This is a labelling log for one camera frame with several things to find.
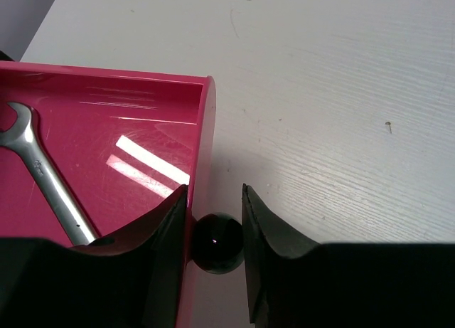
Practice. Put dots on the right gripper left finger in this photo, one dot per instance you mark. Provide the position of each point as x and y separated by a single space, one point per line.
129 278

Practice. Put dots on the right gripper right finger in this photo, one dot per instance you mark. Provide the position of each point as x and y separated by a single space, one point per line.
293 281

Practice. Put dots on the silver combination wrench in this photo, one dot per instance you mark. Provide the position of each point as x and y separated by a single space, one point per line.
22 138

